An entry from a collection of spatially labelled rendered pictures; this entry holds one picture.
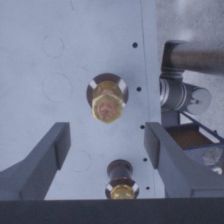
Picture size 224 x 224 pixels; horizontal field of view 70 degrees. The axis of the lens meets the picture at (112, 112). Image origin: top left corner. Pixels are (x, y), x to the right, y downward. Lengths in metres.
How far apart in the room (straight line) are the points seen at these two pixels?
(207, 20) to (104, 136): 1.83
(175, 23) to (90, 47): 1.59
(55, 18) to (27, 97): 0.22
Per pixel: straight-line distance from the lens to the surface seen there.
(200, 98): 0.67
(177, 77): 0.78
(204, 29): 2.09
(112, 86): 0.34
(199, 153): 1.26
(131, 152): 0.52
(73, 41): 0.45
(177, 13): 1.99
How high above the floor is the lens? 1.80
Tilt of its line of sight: 73 degrees down
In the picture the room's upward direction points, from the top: 175 degrees clockwise
